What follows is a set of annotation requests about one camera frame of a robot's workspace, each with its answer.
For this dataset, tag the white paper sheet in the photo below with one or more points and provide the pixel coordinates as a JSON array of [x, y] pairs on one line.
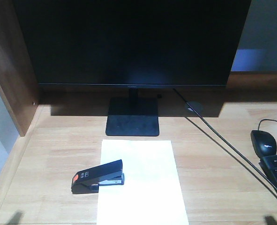
[[151, 194]]

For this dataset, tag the black stapler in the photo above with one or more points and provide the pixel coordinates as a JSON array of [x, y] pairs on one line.
[[89, 180]]

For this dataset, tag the black monitor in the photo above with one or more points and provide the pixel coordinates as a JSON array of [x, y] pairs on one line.
[[132, 44]]

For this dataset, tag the black computer mouse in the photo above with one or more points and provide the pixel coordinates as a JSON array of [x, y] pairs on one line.
[[263, 143]]

